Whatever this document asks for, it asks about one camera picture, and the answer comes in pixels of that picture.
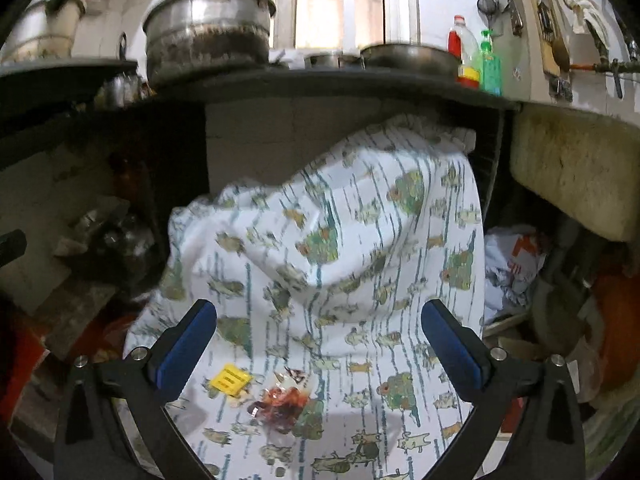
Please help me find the yellow snack packet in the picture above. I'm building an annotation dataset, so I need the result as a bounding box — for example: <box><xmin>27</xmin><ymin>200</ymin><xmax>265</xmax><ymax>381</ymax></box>
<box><xmin>208</xmin><ymin>364</ymin><xmax>252</xmax><ymax>398</ymax></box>

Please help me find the red white snack wrapper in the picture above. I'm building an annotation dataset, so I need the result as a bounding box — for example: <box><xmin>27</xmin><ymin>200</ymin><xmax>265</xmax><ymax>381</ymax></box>
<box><xmin>246</xmin><ymin>366</ymin><xmax>317</xmax><ymax>434</ymax></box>

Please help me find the white orange plastic bag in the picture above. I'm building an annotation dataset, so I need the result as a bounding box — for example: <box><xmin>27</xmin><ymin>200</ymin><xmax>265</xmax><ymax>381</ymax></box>
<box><xmin>484</xmin><ymin>226</ymin><xmax>546</xmax><ymax>325</ymax></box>

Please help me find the white cat-print cloth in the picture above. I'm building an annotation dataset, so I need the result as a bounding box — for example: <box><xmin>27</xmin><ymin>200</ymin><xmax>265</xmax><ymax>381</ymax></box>
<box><xmin>125</xmin><ymin>115</ymin><xmax>485</xmax><ymax>479</ymax></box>

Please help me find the green dish soap bottle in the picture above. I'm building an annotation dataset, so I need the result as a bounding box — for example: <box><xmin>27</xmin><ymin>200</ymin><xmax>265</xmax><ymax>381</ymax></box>
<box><xmin>480</xmin><ymin>29</ymin><xmax>502</xmax><ymax>96</ymax></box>

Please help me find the dark frying pan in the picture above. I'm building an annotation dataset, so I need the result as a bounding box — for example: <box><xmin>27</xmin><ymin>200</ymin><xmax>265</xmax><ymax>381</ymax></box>
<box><xmin>360</xmin><ymin>44</ymin><xmax>460</xmax><ymax>78</ymax></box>

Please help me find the red-cap oil bottle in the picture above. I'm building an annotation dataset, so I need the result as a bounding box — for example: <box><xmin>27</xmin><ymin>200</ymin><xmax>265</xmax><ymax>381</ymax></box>
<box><xmin>447</xmin><ymin>15</ymin><xmax>480</xmax><ymax>89</ymax></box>

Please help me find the large aluminium stock pot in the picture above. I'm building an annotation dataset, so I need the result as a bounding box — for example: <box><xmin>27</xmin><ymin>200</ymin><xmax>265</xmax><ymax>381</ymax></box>
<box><xmin>142</xmin><ymin>0</ymin><xmax>277</xmax><ymax>89</ymax></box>

